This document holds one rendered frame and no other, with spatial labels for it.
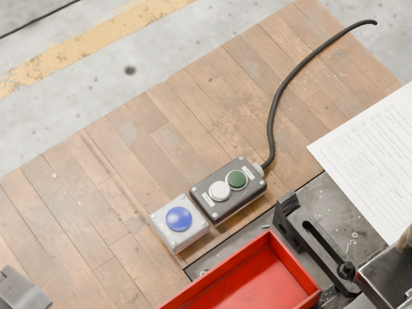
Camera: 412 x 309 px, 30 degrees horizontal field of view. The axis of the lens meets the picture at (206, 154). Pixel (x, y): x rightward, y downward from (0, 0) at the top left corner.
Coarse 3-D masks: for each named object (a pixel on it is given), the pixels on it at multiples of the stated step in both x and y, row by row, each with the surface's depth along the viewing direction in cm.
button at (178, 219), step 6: (174, 210) 117; (180, 210) 117; (186, 210) 117; (168, 216) 116; (174, 216) 116; (180, 216) 116; (186, 216) 116; (168, 222) 116; (174, 222) 116; (180, 222) 116; (186, 222) 116; (174, 228) 116; (180, 228) 116; (186, 228) 116
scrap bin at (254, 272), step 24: (264, 240) 115; (240, 264) 116; (264, 264) 116; (288, 264) 114; (192, 288) 110; (216, 288) 115; (240, 288) 115; (264, 288) 115; (288, 288) 115; (312, 288) 111
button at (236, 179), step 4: (232, 172) 120; (236, 172) 120; (240, 172) 120; (228, 176) 120; (232, 176) 120; (236, 176) 120; (240, 176) 120; (244, 176) 120; (228, 180) 119; (232, 180) 119; (236, 180) 119; (240, 180) 119; (244, 180) 119; (232, 184) 119; (236, 184) 119; (240, 184) 119; (244, 184) 119; (236, 188) 119
